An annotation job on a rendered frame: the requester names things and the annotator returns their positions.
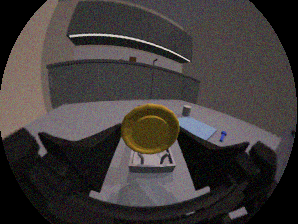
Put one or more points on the yellow round plate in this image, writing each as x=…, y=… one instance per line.
x=150, y=129

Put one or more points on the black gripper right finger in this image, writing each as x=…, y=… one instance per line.
x=206, y=160

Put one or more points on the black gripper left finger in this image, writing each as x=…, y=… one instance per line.
x=90, y=157

